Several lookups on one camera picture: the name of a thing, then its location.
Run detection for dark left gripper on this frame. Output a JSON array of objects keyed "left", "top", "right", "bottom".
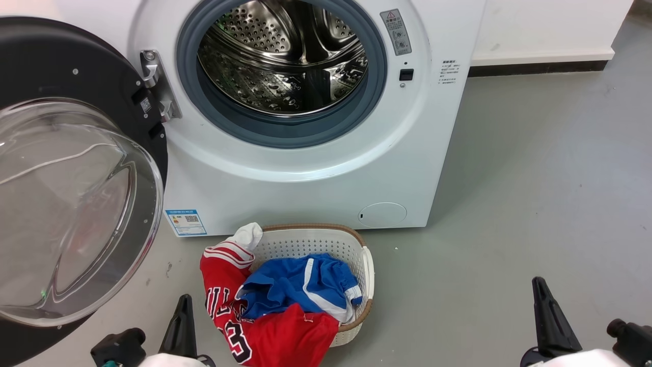
[{"left": 159, "top": 294, "right": 218, "bottom": 367}]

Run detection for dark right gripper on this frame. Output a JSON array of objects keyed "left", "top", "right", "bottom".
[{"left": 520, "top": 277, "right": 583, "bottom": 367}]

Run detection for black round washer door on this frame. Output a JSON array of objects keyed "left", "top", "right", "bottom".
[{"left": 0, "top": 16, "right": 169, "bottom": 367}]

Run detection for white front-load washing machine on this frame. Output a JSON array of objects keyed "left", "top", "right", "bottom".
[{"left": 51, "top": 0, "right": 488, "bottom": 238}]

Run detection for metal door hinge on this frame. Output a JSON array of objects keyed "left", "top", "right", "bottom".
[{"left": 140, "top": 49, "right": 182, "bottom": 122}]

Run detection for red basketball jersey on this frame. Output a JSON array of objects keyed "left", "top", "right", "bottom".
[{"left": 200, "top": 242, "right": 340, "bottom": 367}]

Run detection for blue energy label sticker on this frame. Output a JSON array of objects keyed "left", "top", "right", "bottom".
[{"left": 165, "top": 208, "right": 208, "bottom": 237}]

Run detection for blue white-striped shorts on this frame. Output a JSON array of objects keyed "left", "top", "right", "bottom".
[{"left": 235, "top": 253, "right": 363, "bottom": 324}]

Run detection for white sock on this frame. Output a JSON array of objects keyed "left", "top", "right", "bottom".
[{"left": 226, "top": 222, "right": 263, "bottom": 251}]

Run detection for white perforated laundry basket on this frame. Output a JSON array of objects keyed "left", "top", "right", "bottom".
[{"left": 250, "top": 223, "right": 376, "bottom": 348}]

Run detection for round white filter cover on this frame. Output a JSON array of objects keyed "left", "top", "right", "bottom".
[{"left": 358, "top": 202, "right": 408, "bottom": 228}]

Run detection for grey warning sticker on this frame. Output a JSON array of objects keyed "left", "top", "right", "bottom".
[{"left": 380, "top": 9, "right": 413, "bottom": 56}]

